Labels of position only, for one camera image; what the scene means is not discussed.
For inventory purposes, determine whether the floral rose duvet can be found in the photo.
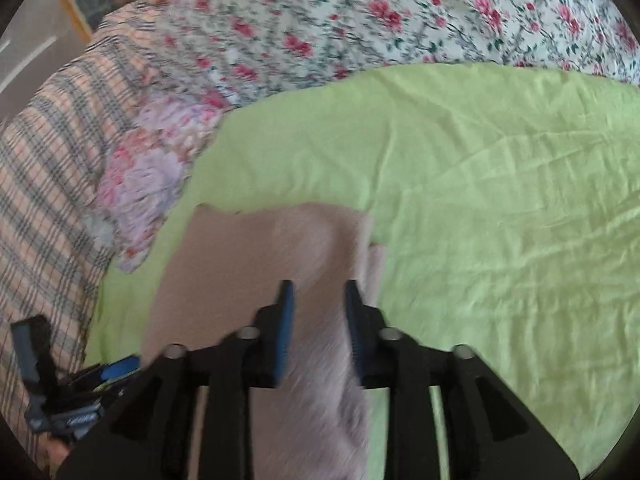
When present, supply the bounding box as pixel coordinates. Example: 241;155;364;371
149;0;639;106

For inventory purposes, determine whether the beige knit sweater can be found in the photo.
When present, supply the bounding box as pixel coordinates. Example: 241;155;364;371
141;203;385;479

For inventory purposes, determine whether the light green bed sheet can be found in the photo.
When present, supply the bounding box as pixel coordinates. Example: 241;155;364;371
86;64;639;474

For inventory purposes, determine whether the purple pink floral cloth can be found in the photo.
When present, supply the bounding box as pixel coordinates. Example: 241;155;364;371
85;91;231;273

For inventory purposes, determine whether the plaid checked blanket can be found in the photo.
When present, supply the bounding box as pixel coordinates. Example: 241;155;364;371
1;0;160;464

